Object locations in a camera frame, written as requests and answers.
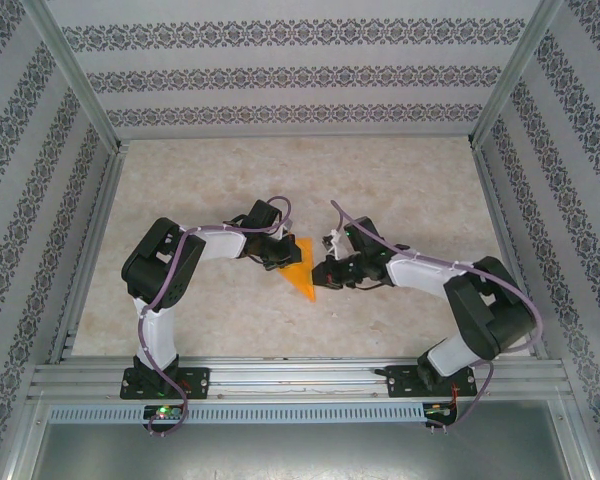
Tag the orange cloth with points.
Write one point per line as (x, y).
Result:
(305, 280)

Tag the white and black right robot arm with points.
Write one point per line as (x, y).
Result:
(420, 272)

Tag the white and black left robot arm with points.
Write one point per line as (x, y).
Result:
(157, 335)

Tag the grey metal sheet panel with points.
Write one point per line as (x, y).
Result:
(300, 455)

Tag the small circuit board with LED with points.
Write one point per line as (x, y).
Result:
(440, 411)
(164, 412)

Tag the aluminium mounting rail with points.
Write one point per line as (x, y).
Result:
(300, 375)

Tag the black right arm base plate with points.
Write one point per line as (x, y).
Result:
(402, 381)

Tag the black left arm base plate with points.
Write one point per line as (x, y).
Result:
(195, 382)

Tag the aluminium side rail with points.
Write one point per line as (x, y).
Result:
(94, 250)
(507, 225)

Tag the aluminium frame post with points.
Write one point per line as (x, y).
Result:
(77, 75)
(511, 75)

